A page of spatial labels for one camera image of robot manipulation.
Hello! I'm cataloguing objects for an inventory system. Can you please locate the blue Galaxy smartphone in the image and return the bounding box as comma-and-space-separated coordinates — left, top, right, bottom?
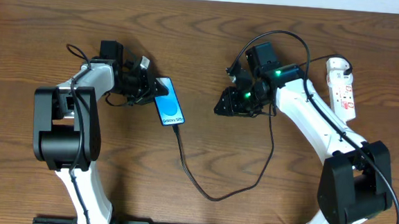
154, 77, 185, 126

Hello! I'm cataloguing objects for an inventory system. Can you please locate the black USB charging cable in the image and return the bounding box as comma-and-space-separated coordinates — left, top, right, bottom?
167, 43, 354, 210

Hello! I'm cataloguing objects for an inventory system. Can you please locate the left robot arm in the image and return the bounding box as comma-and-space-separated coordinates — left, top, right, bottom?
33, 40, 168, 224

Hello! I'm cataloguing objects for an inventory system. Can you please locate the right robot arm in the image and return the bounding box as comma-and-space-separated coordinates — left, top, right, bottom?
214, 42, 395, 224

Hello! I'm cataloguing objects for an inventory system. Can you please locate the white USB charger plug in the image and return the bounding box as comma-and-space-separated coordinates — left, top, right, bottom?
326, 57, 353, 75

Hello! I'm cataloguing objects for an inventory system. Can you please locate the white power strip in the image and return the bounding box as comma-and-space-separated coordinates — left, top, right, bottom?
326, 71, 356, 123

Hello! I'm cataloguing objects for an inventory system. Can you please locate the black left camera cable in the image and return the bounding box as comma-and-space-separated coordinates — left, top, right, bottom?
55, 43, 104, 224

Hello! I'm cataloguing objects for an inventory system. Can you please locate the black camera cable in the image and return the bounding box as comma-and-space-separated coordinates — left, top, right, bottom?
55, 43, 104, 224
217, 26, 399, 224

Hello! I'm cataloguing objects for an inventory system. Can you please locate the black right camera cable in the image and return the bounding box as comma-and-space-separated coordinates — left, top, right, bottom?
217, 26, 399, 224

